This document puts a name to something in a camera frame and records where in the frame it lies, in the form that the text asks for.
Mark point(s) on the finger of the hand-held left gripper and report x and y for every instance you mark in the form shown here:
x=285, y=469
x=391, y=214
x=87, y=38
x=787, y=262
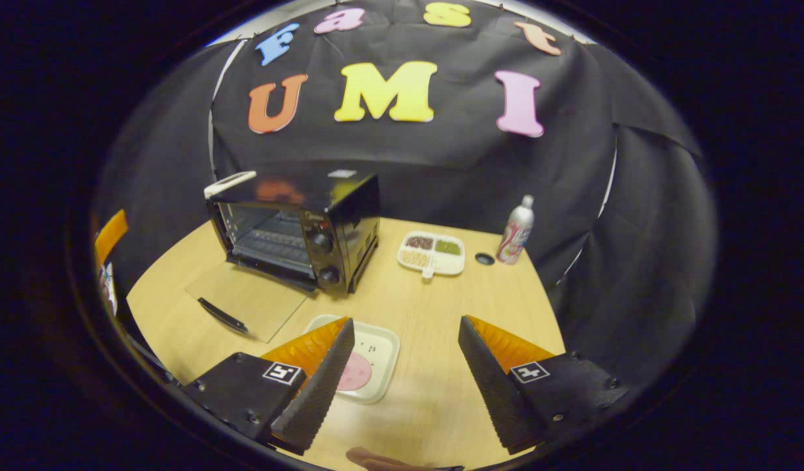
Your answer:
x=110, y=235

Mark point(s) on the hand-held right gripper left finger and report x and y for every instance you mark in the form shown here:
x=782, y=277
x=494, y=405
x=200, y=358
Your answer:
x=320, y=386

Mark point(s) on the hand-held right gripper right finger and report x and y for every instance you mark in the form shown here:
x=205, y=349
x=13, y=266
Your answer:
x=493, y=392

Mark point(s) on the pink ham slice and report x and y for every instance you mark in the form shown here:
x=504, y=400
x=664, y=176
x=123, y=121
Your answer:
x=356, y=373

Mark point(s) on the cream square food tray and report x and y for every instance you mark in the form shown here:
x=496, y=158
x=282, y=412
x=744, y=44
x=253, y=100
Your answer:
x=379, y=353

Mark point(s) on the black electric oven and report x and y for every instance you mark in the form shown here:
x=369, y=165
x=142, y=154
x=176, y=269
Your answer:
x=323, y=222

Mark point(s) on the black round table grommet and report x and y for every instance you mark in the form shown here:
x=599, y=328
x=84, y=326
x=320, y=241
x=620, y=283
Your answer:
x=485, y=258

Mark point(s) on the white divided grain dish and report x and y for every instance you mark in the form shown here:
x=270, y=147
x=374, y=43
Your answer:
x=434, y=258

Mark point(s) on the silver drink bottle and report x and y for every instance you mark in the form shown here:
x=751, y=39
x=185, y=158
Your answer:
x=516, y=232

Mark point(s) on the black backdrop cloth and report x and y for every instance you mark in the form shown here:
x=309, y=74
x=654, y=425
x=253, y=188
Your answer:
x=473, y=170

